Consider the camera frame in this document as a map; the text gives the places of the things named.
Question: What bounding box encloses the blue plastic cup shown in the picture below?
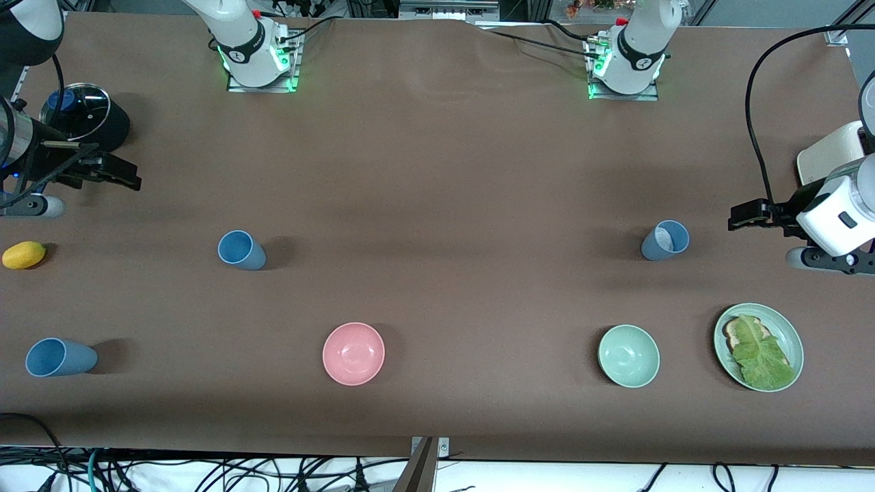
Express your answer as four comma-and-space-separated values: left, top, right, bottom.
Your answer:
217, 230, 267, 271
641, 219, 690, 262
25, 338, 98, 378

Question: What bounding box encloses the glass lid with blue knob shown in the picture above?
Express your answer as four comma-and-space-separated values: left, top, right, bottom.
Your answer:
40, 82, 111, 142

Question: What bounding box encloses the cream rounded board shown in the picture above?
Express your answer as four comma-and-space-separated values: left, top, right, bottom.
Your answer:
796, 122, 867, 185

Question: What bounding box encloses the yellow lemon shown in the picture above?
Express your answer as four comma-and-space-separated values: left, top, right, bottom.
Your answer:
1, 241, 47, 270

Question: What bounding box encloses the toast slice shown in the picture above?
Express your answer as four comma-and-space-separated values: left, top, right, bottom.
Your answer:
725, 316, 790, 366

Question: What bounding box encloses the green plate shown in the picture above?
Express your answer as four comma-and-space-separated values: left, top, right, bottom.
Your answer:
714, 303, 805, 393

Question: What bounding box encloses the green lettuce leaf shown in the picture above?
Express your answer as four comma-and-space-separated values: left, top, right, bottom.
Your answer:
731, 314, 797, 390

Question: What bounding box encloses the mint green bowl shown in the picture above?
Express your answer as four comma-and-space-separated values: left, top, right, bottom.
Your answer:
597, 324, 661, 389

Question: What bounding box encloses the pink bowl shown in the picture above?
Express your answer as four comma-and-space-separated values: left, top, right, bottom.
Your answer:
322, 322, 386, 387

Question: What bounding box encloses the aluminium strut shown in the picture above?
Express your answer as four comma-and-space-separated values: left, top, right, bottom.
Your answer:
393, 437, 438, 492

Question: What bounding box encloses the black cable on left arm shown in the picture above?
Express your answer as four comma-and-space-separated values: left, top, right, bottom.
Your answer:
744, 24, 875, 206

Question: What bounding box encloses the aluminium frame corner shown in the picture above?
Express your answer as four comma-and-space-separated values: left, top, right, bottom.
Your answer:
824, 0, 875, 47

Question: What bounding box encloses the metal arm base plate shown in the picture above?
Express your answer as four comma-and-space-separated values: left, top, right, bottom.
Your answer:
584, 34, 660, 102
227, 29, 302, 93

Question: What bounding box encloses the black base cable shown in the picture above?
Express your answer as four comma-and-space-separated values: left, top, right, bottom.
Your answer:
479, 20, 604, 62
277, 16, 336, 43

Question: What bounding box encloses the black looped cable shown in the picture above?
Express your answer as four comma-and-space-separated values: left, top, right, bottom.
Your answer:
0, 413, 67, 472

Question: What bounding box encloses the aluminium frame crossbar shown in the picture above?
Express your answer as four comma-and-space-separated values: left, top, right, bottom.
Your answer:
399, 0, 500, 21

